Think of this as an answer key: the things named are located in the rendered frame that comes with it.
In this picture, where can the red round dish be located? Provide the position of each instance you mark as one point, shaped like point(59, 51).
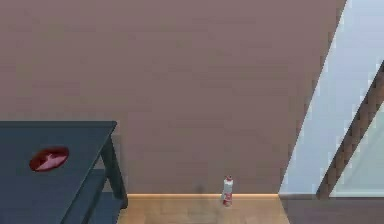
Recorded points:
point(49, 159)

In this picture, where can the large glass window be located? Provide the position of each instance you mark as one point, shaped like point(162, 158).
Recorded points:
point(343, 110)

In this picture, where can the white and red bottle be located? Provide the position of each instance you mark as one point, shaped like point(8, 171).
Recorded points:
point(227, 190)

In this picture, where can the dark blue table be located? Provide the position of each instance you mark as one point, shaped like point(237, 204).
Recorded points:
point(66, 186)

